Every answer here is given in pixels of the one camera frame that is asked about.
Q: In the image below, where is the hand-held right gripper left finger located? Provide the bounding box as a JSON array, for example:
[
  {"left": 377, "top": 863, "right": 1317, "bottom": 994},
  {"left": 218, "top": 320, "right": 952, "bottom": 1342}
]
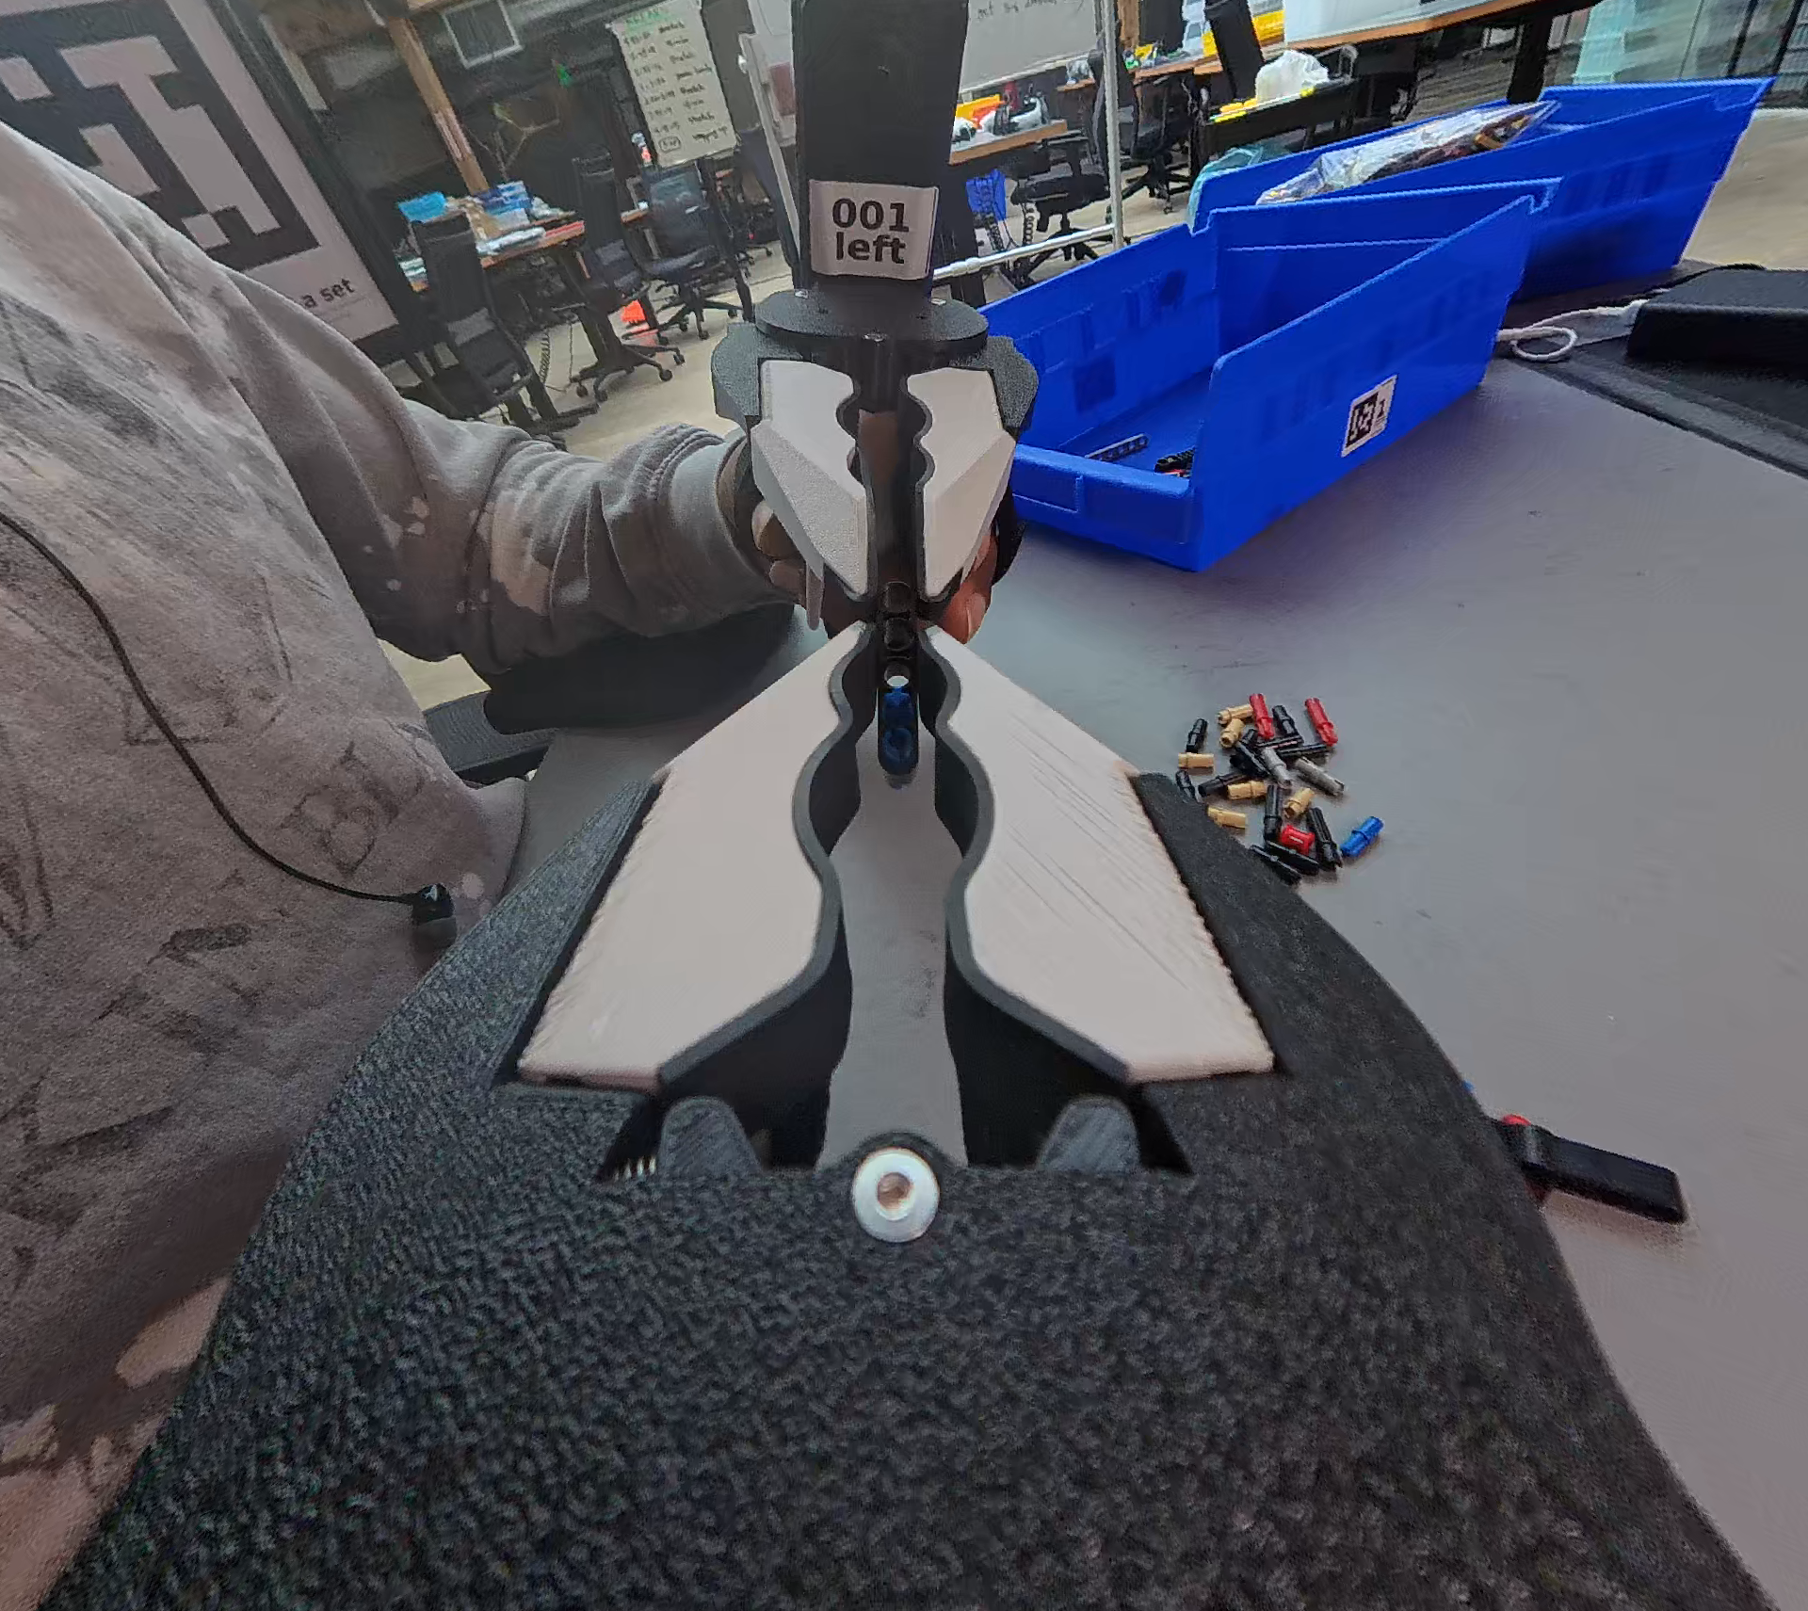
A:
[{"left": 520, "top": 625, "right": 862, "bottom": 1165}]

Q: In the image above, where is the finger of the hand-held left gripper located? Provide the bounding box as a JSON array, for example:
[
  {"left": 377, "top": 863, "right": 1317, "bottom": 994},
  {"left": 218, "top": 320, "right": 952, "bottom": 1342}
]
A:
[
  {"left": 910, "top": 364, "right": 1022, "bottom": 603},
  {"left": 746, "top": 358, "right": 876, "bottom": 630}
]

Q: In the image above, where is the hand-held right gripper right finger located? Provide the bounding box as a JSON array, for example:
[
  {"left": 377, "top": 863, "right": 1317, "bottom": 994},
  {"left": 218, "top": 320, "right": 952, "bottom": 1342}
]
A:
[{"left": 923, "top": 633, "right": 1277, "bottom": 1165}]

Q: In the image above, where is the short black holed brick beam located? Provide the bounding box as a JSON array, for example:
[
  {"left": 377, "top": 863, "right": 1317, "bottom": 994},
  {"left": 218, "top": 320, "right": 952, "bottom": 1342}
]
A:
[{"left": 868, "top": 409, "right": 930, "bottom": 784}]

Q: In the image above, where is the black brick subassembly with pins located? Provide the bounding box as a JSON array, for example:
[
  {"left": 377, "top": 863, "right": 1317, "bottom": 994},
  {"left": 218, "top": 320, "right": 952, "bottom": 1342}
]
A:
[{"left": 1493, "top": 1113, "right": 1690, "bottom": 1225}]

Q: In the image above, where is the grey desk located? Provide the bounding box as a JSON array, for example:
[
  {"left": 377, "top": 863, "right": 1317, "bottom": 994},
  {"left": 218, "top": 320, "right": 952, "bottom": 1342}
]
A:
[{"left": 500, "top": 108, "right": 1808, "bottom": 1611}]

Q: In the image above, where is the person's left hand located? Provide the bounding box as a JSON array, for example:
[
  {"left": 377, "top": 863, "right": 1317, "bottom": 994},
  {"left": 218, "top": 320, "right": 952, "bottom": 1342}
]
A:
[{"left": 749, "top": 504, "right": 1002, "bottom": 648}]

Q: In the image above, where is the white paper chart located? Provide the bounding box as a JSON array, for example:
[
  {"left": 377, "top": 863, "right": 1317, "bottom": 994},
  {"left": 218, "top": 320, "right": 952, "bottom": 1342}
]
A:
[{"left": 610, "top": 0, "right": 739, "bottom": 170}]

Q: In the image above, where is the black office chair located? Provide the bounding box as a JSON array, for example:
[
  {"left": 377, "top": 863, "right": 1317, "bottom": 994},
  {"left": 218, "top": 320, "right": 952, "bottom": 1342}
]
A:
[
  {"left": 1202, "top": 0, "right": 1273, "bottom": 100},
  {"left": 640, "top": 165, "right": 756, "bottom": 339},
  {"left": 408, "top": 213, "right": 567, "bottom": 440},
  {"left": 570, "top": 152, "right": 688, "bottom": 402}
]

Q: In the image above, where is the black chair armrest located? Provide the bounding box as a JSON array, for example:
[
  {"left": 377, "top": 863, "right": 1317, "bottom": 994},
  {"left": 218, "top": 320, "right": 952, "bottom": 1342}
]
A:
[{"left": 423, "top": 603, "right": 836, "bottom": 787}]

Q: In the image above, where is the pile of small connector pins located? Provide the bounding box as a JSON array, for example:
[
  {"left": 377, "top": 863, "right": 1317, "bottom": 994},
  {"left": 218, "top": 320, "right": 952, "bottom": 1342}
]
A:
[{"left": 1175, "top": 693, "right": 1387, "bottom": 888}]

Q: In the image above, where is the blue plastic bin white tag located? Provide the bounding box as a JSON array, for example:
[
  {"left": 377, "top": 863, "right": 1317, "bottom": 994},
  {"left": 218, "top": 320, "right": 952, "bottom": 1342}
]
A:
[{"left": 978, "top": 179, "right": 1544, "bottom": 573}]

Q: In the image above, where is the clear bag of brick parts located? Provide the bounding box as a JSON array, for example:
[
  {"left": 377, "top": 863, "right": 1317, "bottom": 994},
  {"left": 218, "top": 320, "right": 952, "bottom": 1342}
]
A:
[{"left": 1253, "top": 100, "right": 1560, "bottom": 206}]

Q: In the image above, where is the person in grey hoodie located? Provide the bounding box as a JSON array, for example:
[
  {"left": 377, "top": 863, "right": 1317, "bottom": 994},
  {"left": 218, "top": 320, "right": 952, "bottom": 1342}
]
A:
[{"left": 0, "top": 121, "right": 530, "bottom": 1611}]

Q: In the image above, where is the black-and-white marker board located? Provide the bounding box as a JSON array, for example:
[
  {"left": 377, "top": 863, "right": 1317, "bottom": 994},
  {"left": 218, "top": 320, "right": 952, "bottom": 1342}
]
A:
[{"left": 0, "top": 0, "right": 416, "bottom": 348}]

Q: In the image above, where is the black rectangular box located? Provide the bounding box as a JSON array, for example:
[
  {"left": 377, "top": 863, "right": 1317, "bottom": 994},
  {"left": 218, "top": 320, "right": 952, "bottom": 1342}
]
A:
[{"left": 1625, "top": 266, "right": 1808, "bottom": 372}]

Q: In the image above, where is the black earphone with cable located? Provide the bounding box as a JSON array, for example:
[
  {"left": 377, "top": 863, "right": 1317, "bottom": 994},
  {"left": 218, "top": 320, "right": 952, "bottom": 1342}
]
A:
[{"left": 0, "top": 507, "right": 461, "bottom": 953}]

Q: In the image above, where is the wall air vent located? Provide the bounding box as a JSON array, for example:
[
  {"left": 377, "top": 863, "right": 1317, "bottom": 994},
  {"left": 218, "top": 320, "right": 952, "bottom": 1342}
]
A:
[{"left": 441, "top": 0, "right": 529, "bottom": 69}]

